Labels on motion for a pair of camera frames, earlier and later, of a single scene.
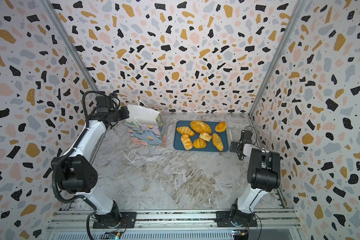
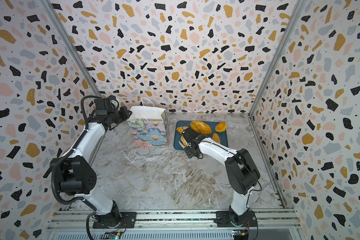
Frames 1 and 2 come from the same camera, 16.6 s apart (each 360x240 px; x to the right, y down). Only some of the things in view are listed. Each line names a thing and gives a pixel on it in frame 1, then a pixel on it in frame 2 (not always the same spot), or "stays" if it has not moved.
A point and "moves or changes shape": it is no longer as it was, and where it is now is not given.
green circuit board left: (111, 235) stays
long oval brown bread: (217, 142) stays
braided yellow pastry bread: (186, 141) stays
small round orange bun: (221, 127) stays
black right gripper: (235, 147) -> (187, 135)
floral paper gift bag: (145, 124) moves or changes shape
